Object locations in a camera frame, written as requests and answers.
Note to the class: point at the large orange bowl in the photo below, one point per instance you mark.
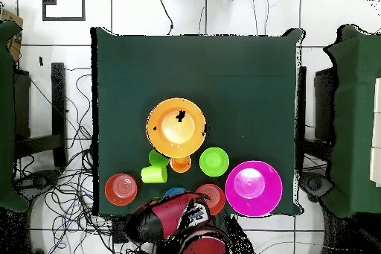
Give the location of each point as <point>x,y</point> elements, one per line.
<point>157,117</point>

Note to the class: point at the lime yellow cup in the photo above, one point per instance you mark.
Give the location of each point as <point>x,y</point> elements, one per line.
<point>153,175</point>

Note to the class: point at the small blue bowl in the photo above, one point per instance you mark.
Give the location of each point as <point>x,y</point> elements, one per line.
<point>174,191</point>

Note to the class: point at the red-orange bowl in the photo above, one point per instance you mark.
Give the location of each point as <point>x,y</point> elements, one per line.
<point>215,197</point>
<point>120,190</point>

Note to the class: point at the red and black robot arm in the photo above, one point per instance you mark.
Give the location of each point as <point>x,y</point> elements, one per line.
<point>169,212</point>

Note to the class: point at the orange cup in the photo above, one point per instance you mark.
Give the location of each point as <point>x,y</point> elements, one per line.
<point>180,166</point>

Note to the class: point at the small green bowl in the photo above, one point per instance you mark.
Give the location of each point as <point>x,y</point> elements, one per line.
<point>214,161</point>

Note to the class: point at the green cup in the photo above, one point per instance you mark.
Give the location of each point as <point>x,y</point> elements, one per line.
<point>156,160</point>

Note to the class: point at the dark green tablecloth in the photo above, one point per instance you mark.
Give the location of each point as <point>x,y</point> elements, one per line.
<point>193,57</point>

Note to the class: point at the large pink bowl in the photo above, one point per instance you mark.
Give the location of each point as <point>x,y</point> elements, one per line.
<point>253,203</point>

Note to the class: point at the black power strip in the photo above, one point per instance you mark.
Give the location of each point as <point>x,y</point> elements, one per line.
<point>119,230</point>

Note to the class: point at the green covered side table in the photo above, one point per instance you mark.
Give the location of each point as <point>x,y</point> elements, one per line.
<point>6,117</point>
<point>357,102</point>

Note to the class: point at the cardboard box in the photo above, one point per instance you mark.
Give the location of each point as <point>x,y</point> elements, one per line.
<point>15,39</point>

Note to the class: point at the black stand frame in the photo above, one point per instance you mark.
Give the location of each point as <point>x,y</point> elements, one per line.
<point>58,102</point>

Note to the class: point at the grey pedestal foot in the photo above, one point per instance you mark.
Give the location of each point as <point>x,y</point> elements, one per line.
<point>314,184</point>
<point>41,179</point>

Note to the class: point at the black square floor frame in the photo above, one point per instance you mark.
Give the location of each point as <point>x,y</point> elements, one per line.
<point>44,3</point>

